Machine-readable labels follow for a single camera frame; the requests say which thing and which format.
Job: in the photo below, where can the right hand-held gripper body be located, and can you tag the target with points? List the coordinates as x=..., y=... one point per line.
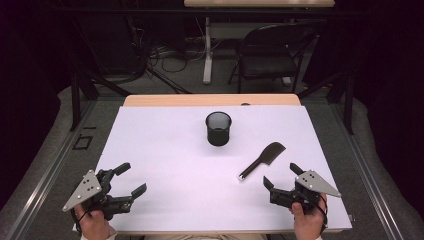
x=313, y=184

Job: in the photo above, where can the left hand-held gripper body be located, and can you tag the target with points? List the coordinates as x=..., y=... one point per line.
x=87, y=188

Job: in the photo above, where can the black spatula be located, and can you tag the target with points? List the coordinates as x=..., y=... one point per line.
x=268, y=153

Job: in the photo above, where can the black mesh cup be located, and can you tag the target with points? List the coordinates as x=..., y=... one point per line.
x=218, y=128

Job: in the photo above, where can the person's left hand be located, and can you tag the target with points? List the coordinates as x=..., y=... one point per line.
x=95, y=225

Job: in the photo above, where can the person's right hand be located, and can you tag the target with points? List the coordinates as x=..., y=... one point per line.
x=308, y=225

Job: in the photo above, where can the black tape rectangle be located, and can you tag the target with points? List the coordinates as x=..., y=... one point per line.
x=75, y=145

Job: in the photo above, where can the white board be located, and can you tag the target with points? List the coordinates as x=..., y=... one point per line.
x=186, y=186

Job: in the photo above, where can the short black tape strip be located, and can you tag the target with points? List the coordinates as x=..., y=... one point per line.
x=89, y=127

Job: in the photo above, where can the black metal stand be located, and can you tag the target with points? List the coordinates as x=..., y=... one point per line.
x=348, y=106
x=76, y=100

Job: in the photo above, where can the wooden table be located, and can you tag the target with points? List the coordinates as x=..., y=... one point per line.
x=186, y=100

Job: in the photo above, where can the black folding chair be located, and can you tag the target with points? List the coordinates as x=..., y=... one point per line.
x=266, y=63

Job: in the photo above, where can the white-legged desk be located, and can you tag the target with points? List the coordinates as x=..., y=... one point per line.
x=207, y=66

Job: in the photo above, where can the metal floor rail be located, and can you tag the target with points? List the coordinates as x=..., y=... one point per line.
x=366, y=173
x=50, y=170

